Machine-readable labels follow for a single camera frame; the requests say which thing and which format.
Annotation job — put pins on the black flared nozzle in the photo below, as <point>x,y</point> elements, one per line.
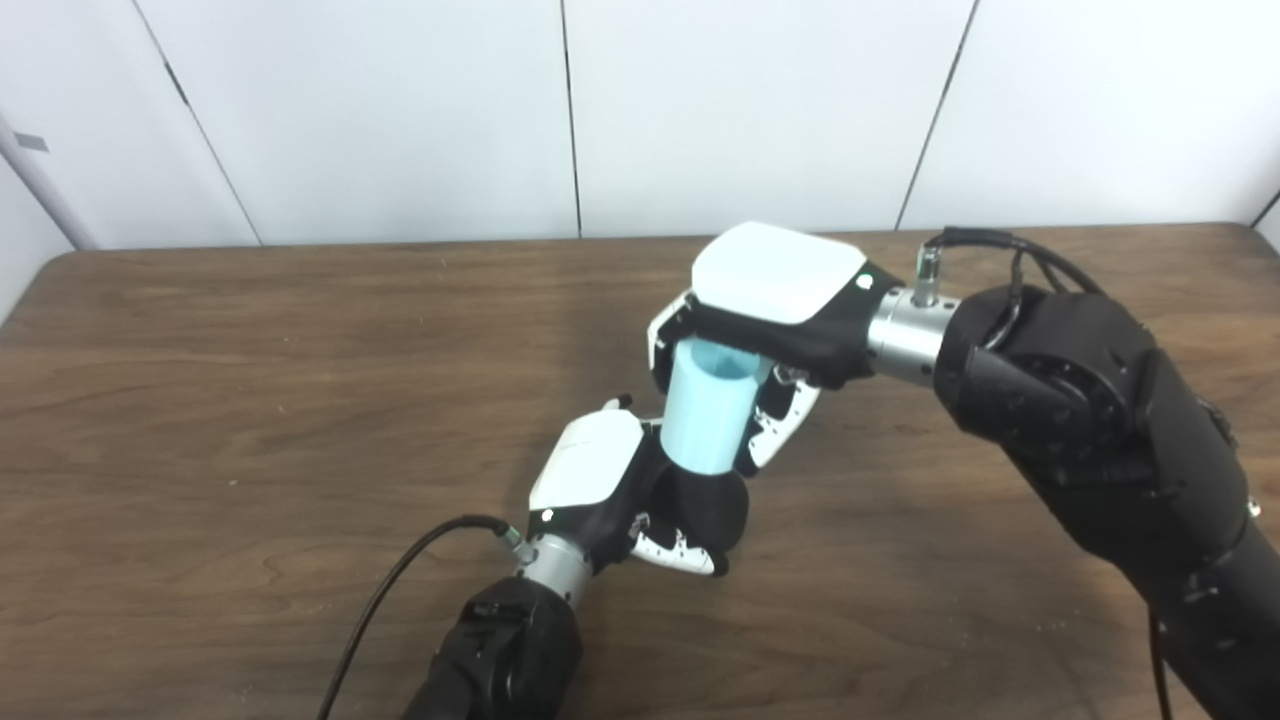
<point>710,505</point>

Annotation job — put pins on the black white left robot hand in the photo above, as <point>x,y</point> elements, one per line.
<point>585,470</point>

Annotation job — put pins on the white corner post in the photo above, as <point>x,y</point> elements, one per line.
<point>45,190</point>

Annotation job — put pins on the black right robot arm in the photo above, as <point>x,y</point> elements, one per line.
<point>1110,420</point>

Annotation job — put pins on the small gray wall tag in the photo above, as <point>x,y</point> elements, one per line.
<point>31,142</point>

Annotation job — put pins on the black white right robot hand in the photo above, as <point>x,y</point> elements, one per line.
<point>780,275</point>

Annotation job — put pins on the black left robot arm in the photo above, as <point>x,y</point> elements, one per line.
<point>510,650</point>

